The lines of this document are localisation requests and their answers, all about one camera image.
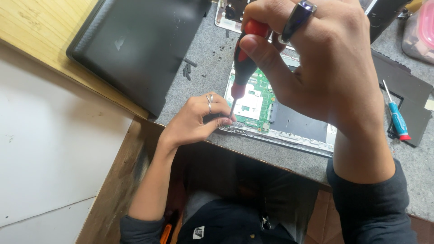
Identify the open laptop with green motherboard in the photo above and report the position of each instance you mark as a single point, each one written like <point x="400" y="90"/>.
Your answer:
<point x="291" y="123"/>

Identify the scattered small black screws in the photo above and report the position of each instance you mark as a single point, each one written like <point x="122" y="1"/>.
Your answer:
<point x="221" y="48"/>

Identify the person's left hand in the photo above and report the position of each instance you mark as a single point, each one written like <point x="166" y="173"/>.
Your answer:
<point x="188" y="122"/>

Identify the person's right hand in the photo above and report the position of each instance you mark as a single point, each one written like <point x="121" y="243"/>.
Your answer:
<point x="332" y="67"/>

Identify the red and black screwdriver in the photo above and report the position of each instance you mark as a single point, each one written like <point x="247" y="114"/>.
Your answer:
<point x="244" y="69"/>

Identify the grey felt mat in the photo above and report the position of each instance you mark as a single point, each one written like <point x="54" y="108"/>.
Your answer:
<point x="210" y="78"/>

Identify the person's dark clothing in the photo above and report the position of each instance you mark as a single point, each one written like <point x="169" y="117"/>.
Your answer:
<point x="237" y="220"/>

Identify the yellow tape piece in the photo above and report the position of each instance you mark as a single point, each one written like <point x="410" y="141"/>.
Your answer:
<point x="429" y="104"/>

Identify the clear bag with pink lid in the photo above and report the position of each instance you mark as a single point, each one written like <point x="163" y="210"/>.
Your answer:
<point x="420" y="34"/>

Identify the black laptop cover panel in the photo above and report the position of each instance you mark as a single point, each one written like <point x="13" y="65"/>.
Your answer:
<point x="412" y="88"/>

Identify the black laptop lid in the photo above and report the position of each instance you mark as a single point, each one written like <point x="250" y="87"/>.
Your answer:
<point x="139" y="50"/>

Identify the blue screwdriver with red cap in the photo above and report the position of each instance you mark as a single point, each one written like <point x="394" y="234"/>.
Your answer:
<point x="397" y="118"/>

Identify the black laptop part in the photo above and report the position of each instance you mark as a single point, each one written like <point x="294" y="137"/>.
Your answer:
<point x="383" y="17"/>

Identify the metal key clip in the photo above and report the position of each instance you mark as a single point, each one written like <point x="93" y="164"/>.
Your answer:
<point x="265" y="222"/>

